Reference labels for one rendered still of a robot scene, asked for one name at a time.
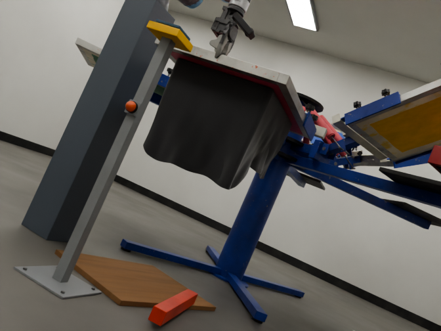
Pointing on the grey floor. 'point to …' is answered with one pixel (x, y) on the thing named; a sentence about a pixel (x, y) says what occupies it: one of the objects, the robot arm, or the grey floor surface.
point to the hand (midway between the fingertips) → (220, 57)
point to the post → (107, 175)
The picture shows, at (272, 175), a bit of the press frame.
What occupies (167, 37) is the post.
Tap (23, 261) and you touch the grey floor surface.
